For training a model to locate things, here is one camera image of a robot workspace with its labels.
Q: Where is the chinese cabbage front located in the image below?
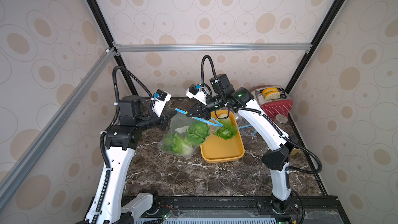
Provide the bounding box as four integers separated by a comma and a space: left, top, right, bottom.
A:
161, 133, 193, 156

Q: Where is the chinese cabbage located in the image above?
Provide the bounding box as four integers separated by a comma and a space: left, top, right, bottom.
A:
161, 133, 193, 156
214, 114, 237, 140
184, 121, 210, 146

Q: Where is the clear zipper bag blue seal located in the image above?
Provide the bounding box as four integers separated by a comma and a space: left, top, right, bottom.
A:
158, 109, 222, 158

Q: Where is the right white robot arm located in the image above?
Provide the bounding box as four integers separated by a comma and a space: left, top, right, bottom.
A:
186, 85, 292, 201

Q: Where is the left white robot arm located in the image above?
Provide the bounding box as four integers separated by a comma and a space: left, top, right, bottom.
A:
83, 91, 176, 224

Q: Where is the crumpled clear plastic bag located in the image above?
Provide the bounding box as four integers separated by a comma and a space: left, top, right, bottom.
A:
235, 113, 257, 136

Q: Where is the yellow plastic tray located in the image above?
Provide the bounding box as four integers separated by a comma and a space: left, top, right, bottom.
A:
200, 110, 245, 163

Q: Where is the yellow bread slice in toaster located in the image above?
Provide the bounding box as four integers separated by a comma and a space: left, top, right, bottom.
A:
262, 87, 279, 96

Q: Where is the pale bread slice in toaster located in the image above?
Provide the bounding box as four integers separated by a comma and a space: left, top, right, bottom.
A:
264, 91, 280, 101

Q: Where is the red and silver toaster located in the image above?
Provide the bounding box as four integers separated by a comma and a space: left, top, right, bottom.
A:
251, 87, 293, 119

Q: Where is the clear jar with metal lid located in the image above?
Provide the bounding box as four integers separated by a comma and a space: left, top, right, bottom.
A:
274, 114, 288, 129

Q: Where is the small yellow jar black lid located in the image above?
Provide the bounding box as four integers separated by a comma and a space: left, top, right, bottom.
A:
290, 148, 301, 156

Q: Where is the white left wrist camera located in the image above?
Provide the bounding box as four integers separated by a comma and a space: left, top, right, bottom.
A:
152, 89, 172, 117

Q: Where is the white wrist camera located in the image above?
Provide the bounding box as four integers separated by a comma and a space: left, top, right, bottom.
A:
152, 89, 172, 117
186, 84, 209, 105

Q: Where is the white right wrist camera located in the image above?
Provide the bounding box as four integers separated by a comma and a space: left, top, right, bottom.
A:
186, 84, 209, 105

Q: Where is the aluminium rail back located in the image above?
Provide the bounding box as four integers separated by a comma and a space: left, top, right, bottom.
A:
116, 43, 312, 52

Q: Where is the aluminium rail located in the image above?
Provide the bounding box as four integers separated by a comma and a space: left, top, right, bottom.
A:
116, 43, 312, 52
1, 48, 116, 211

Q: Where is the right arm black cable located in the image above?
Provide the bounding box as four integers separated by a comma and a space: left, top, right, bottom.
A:
200, 54, 323, 175

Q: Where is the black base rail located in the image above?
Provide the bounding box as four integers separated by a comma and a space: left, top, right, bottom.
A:
90, 195, 350, 224

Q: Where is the black corner frame post left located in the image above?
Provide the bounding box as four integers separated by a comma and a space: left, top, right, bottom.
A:
74, 0, 139, 97

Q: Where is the black corner frame post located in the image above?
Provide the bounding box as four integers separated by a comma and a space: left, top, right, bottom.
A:
74, 0, 139, 97
284, 0, 361, 94

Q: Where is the aluminium rail left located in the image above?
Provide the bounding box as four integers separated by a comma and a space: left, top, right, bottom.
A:
1, 48, 116, 211

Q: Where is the black corner frame post right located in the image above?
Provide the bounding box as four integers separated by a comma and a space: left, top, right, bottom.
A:
284, 0, 361, 94

